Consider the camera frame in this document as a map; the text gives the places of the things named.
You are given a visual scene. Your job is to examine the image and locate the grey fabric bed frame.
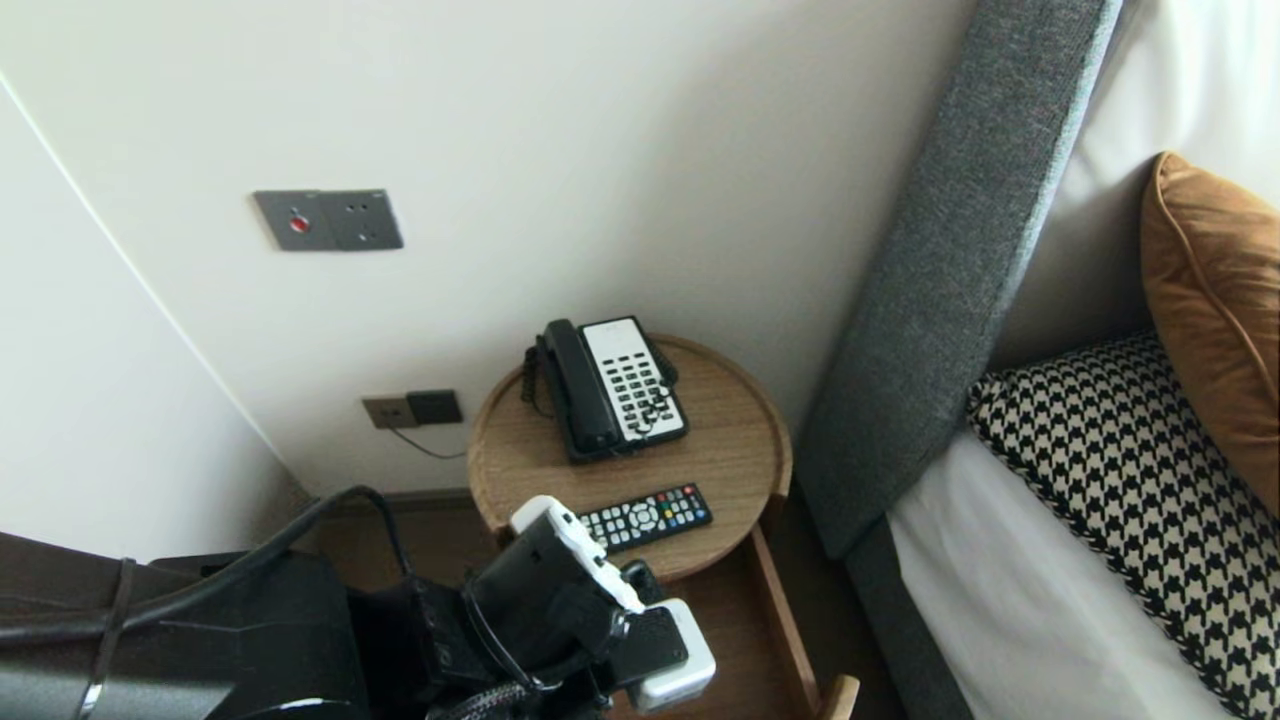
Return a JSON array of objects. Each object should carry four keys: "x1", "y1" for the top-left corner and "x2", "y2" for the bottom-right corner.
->
[{"x1": 843, "y1": 518, "x2": 976, "y2": 720}]

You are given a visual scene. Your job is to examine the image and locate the thin black telephone cable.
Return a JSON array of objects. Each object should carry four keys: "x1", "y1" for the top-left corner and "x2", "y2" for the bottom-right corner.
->
[{"x1": 388, "y1": 425, "x2": 471, "y2": 462}]

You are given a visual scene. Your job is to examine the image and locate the grey wall switch panel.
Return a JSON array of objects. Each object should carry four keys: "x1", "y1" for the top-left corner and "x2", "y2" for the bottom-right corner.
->
[{"x1": 253, "y1": 188, "x2": 405, "y2": 252}]

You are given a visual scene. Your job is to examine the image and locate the white bed sheet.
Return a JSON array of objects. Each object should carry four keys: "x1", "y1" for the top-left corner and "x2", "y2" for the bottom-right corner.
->
[{"x1": 885, "y1": 430, "x2": 1236, "y2": 720}]

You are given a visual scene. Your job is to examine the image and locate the dark grey power socket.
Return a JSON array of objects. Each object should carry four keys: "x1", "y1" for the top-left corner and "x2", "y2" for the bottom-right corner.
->
[{"x1": 406, "y1": 389, "x2": 465, "y2": 427}]

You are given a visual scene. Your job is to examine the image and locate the black telephone base white keypad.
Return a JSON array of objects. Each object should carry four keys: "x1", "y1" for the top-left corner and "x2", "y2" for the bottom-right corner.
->
[{"x1": 535, "y1": 317, "x2": 691, "y2": 466}]

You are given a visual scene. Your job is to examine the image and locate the black telephone handset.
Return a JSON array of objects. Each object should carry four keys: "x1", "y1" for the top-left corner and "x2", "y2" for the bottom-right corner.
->
[{"x1": 543, "y1": 320, "x2": 627, "y2": 457}]

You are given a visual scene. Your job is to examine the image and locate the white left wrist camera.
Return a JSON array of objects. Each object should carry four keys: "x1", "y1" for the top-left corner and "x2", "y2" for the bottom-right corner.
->
[{"x1": 612, "y1": 598, "x2": 718, "y2": 714}]

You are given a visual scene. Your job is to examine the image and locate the beige wall data socket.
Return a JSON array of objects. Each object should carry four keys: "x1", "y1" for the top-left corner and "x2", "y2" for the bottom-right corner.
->
[{"x1": 362, "y1": 396, "x2": 419, "y2": 431}]

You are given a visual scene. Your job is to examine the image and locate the beige upholstered headboard panel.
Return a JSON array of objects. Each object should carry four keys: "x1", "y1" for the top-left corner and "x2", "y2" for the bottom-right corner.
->
[{"x1": 985, "y1": 155, "x2": 1166, "y2": 373}]

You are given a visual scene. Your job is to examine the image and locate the black white houndstooth pillow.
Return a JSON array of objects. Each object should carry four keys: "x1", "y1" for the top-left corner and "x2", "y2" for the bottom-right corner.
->
[{"x1": 965, "y1": 333, "x2": 1280, "y2": 720}]

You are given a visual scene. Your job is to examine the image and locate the orange-brown velvet cushion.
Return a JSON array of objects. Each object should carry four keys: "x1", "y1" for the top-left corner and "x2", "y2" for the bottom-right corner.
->
[{"x1": 1140, "y1": 152, "x2": 1280, "y2": 521}]

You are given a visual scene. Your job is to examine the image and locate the grey fabric headboard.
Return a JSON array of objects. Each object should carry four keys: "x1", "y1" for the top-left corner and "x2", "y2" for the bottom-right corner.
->
[{"x1": 795, "y1": 0, "x2": 1126, "y2": 563}]

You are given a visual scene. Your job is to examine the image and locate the brown wooden baseboard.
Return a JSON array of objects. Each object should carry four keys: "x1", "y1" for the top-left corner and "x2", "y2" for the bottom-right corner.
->
[{"x1": 320, "y1": 488, "x2": 479, "y2": 516}]

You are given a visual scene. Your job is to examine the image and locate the black TV remote control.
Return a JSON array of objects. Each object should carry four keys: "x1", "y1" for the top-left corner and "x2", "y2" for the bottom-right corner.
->
[{"x1": 575, "y1": 483, "x2": 714, "y2": 554}]

